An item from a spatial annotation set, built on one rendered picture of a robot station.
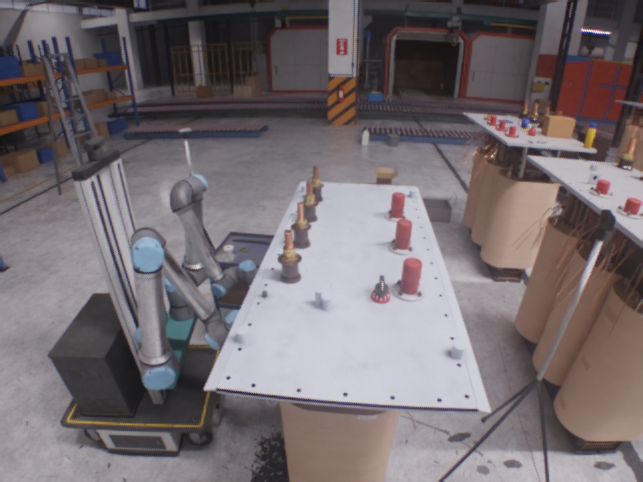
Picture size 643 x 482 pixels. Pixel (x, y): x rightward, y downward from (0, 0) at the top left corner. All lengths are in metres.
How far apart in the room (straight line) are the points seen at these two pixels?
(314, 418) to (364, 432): 0.19
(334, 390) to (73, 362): 1.56
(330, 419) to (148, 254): 0.89
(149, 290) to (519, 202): 3.22
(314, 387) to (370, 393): 0.15
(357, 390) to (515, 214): 3.01
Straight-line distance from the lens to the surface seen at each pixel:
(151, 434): 2.43
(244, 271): 2.08
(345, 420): 1.37
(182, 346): 2.17
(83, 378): 2.32
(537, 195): 3.79
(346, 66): 11.68
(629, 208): 2.14
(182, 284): 1.69
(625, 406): 2.57
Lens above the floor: 2.17
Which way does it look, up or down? 29 degrees down
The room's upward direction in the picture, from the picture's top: straight up
